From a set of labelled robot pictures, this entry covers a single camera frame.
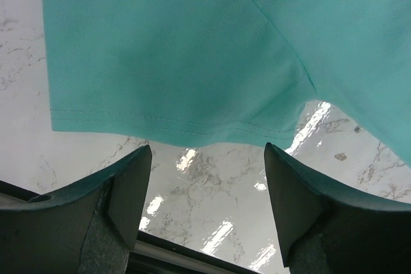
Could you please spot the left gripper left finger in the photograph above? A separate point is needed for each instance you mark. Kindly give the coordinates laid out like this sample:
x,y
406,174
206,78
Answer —
x,y
88,226

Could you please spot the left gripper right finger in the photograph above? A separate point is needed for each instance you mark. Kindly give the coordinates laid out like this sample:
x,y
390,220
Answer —
x,y
325,226

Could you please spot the teal t shirt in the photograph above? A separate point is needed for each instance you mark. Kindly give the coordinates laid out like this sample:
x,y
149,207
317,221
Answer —
x,y
196,72

